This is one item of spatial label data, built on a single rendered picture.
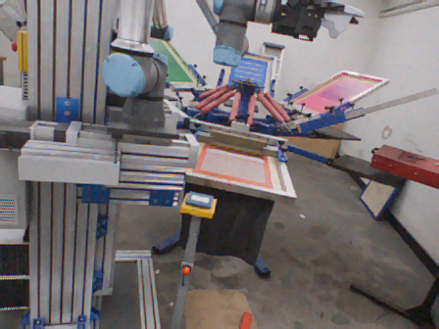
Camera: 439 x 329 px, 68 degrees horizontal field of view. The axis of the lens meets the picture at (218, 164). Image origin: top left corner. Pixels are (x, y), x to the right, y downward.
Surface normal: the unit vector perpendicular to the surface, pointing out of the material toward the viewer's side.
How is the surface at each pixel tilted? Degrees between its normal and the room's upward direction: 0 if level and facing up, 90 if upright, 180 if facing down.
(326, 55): 90
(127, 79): 98
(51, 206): 90
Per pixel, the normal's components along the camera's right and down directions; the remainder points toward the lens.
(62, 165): 0.26, 0.38
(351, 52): -0.08, 0.33
